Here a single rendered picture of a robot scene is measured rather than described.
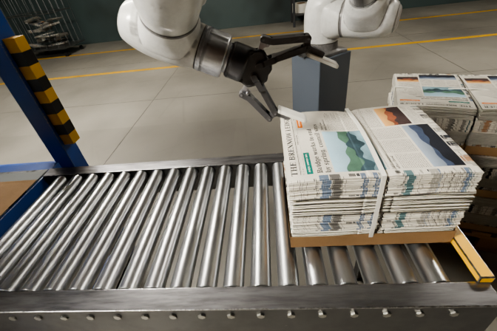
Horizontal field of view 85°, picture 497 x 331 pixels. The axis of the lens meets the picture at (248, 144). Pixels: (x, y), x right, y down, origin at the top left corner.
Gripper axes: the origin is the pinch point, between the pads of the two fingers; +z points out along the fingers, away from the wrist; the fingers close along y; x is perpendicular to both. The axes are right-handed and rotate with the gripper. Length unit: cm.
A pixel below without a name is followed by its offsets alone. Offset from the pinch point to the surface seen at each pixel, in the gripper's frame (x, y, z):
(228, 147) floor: -149, 127, 6
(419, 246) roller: 14.7, 21.2, 36.7
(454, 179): 14.5, 1.7, 28.6
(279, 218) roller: 4.4, 36.1, 7.5
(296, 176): 13.1, 13.8, 0.8
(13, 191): -13, 80, -79
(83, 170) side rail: -23, 70, -60
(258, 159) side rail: -23.0, 38.9, 1.8
